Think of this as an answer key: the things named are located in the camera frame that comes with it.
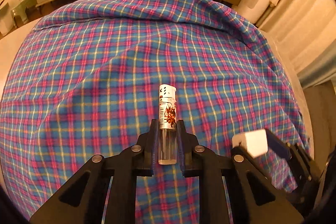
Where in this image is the white charger cube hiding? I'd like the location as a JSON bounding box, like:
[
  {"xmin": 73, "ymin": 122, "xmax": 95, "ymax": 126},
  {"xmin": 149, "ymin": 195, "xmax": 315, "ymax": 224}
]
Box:
[{"xmin": 231, "ymin": 129, "xmax": 268, "ymax": 158}]

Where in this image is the white printed lighter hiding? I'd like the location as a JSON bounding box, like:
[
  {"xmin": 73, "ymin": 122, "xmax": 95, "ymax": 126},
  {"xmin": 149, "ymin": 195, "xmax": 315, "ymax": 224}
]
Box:
[{"xmin": 158, "ymin": 84, "xmax": 177, "ymax": 165}]

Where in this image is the blue pink plaid cloth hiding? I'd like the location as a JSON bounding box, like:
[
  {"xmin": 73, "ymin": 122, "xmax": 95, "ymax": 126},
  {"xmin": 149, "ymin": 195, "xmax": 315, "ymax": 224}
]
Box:
[{"xmin": 1, "ymin": 0, "xmax": 309, "ymax": 218}]

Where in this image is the cream curtain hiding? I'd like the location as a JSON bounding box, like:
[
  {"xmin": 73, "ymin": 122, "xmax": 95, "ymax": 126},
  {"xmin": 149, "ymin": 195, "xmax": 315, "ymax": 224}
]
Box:
[{"xmin": 234, "ymin": 0, "xmax": 335, "ymax": 73}]

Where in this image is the green plastic chair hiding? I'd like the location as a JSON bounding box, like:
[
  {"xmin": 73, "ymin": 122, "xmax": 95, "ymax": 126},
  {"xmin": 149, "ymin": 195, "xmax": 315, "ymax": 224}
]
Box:
[{"xmin": 11, "ymin": 0, "xmax": 37, "ymax": 27}]

